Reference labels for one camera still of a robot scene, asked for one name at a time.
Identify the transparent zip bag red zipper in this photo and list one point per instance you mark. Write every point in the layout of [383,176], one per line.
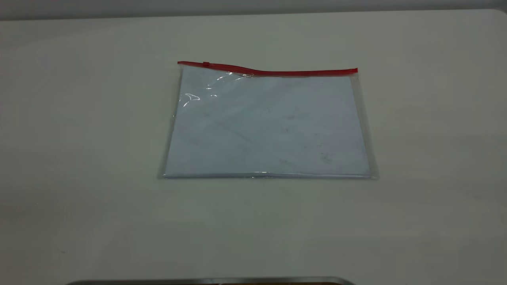
[269,118]

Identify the light blue paper sheets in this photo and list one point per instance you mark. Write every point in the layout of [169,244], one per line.
[269,126]

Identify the grey metal tray edge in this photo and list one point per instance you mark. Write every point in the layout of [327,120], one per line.
[214,281]

